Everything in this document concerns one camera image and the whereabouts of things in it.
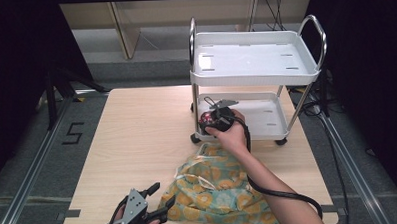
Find yellow green floral cloth bag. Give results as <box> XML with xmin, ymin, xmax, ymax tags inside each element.
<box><xmin>157</xmin><ymin>139</ymin><xmax>281</xmax><ymax>224</ymax></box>

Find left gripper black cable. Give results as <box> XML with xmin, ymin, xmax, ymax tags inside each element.
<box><xmin>102</xmin><ymin>193</ymin><xmax>131</xmax><ymax>224</ymax></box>

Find black hanging cables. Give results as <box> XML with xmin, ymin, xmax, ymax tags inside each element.
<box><xmin>247</xmin><ymin>0</ymin><xmax>288</xmax><ymax>33</ymax></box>

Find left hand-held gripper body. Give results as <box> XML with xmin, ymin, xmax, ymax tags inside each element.
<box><xmin>117</xmin><ymin>187</ymin><xmax>158</xmax><ymax>224</ymax></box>

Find person's right hand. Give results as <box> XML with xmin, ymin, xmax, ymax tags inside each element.
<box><xmin>204</xmin><ymin>108</ymin><xmax>251</xmax><ymax>156</ymax></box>

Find black floor cables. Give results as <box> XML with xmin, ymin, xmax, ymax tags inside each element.
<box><xmin>287</xmin><ymin>83</ymin><xmax>331</xmax><ymax>120</ymax></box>

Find white two-tier trolley cart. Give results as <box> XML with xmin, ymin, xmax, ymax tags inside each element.
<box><xmin>186</xmin><ymin>11</ymin><xmax>332</xmax><ymax>150</ymax></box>

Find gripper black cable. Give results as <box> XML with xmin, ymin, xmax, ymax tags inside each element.
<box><xmin>231</xmin><ymin>112</ymin><xmax>324</xmax><ymax>224</ymax></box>
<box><xmin>102</xmin><ymin>193</ymin><xmax>131</xmax><ymax>224</ymax></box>

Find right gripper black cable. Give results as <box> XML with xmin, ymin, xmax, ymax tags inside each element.
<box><xmin>231</xmin><ymin>112</ymin><xmax>324</xmax><ymax>224</ymax></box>

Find black table bracket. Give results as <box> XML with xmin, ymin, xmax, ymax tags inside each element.
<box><xmin>321</xmin><ymin>204</ymin><xmax>339</xmax><ymax>214</ymax></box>
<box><xmin>56</xmin><ymin>208</ymin><xmax>82</xmax><ymax>221</ymax></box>

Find wooden furniture panel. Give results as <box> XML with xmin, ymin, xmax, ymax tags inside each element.
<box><xmin>107</xmin><ymin>1</ymin><xmax>143</xmax><ymax>61</ymax></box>

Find red round can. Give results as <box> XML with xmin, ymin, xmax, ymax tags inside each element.
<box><xmin>199</xmin><ymin>110</ymin><xmax>219</xmax><ymax>126</ymax></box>

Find metal floor rail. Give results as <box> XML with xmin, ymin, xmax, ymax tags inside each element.
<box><xmin>0</xmin><ymin>95</ymin><xmax>79</xmax><ymax>224</ymax></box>
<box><xmin>316</xmin><ymin>109</ymin><xmax>389</xmax><ymax>224</ymax></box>

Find black metal stand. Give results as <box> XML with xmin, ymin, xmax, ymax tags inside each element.
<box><xmin>44</xmin><ymin>64</ymin><xmax>110</xmax><ymax>131</ymax></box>

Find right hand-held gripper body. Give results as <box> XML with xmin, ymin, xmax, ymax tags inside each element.
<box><xmin>208</xmin><ymin>99</ymin><xmax>241</xmax><ymax>134</ymax></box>

